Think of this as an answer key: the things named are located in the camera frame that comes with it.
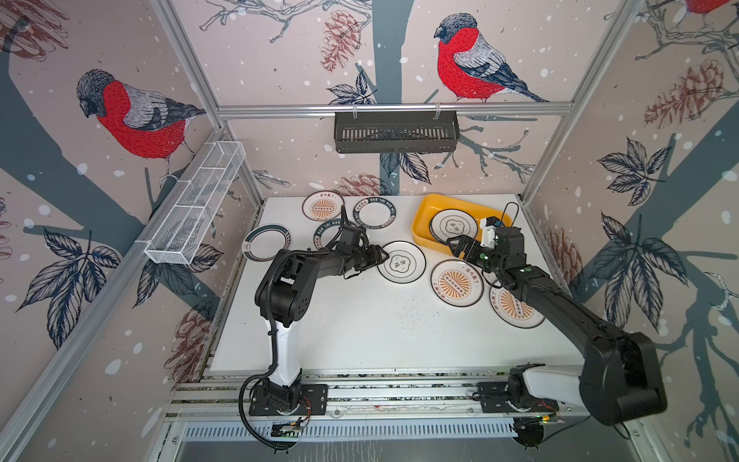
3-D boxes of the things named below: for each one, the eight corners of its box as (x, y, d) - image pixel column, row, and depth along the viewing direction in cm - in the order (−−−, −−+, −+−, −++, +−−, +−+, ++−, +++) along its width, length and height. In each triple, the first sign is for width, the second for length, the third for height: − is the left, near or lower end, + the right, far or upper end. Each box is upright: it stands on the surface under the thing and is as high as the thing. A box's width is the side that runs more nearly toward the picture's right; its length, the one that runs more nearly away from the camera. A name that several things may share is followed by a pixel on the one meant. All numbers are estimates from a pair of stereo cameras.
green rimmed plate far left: (239, 261, 106) (236, 257, 104) (251, 229, 116) (249, 224, 114) (285, 261, 106) (283, 257, 104) (293, 228, 116) (291, 224, 114)
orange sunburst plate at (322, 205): (299, 220, 117) (298, 217, 116) (305, 194, 127) (304, 191, 126) (342, 220, 117) (341, 217, 115) (345, 194, 127) (344, 190, 126)
